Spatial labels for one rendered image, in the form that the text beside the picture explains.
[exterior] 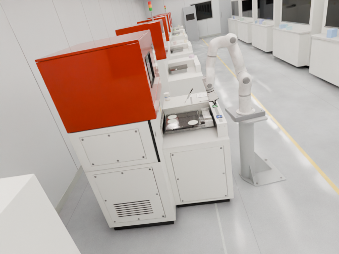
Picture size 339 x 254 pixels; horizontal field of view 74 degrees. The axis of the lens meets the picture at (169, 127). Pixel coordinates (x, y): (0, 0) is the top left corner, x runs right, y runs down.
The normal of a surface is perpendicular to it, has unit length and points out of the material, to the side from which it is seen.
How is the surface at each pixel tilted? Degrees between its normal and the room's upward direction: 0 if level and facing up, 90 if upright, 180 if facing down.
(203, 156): 90
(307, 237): 0
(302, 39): 90
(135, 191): 90
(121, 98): 90
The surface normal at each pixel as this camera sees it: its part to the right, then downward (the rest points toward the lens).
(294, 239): -0.18, -0.87
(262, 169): 0.12, 0.44
